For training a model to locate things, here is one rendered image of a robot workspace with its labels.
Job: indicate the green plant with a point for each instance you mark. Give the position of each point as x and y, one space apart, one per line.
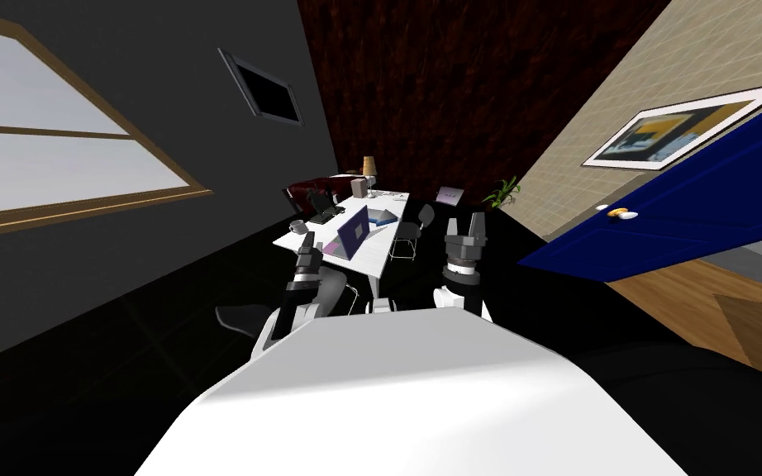
503 192

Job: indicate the blue door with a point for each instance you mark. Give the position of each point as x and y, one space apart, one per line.
685 218

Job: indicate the wooden framed window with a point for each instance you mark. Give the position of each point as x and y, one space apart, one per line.
44 132

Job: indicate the dark red armchair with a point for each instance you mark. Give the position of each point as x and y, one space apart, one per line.
311 188

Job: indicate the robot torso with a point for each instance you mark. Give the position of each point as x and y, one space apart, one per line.
407 396

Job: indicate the pale purple laptop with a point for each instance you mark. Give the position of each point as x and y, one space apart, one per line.
450 196

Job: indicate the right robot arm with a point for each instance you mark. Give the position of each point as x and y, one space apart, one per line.
461 291

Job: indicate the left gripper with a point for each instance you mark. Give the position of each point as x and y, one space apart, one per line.
307 264

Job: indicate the white desk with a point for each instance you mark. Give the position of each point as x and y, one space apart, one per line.
374 248

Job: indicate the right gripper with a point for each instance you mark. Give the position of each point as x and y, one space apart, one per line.
464 250

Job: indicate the white and yellow door knob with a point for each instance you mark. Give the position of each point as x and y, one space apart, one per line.
619 213

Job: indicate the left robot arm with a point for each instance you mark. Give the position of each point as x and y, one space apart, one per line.
286 317

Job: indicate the black wall screen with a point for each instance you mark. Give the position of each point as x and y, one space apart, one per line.
265 89

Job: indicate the dark grey chair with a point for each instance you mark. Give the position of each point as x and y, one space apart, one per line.
411 231

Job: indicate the white framed picture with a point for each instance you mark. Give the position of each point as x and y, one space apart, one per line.
678 132

